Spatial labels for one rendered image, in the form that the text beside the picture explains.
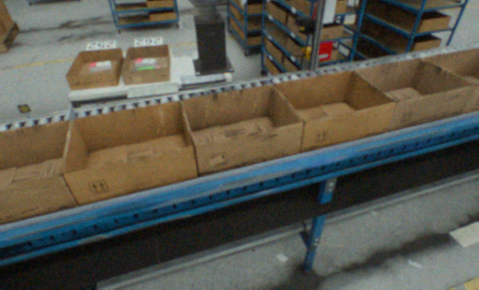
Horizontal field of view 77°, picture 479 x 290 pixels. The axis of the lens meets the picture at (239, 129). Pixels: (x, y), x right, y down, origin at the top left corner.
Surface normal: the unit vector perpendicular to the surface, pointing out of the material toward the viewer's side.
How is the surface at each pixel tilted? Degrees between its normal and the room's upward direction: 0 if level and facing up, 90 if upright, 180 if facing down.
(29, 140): 90
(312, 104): 89
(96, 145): 90
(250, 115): 89
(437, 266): 0
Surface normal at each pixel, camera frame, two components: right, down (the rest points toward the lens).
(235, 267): -0.01, -0.79
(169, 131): 0.30, 0.58
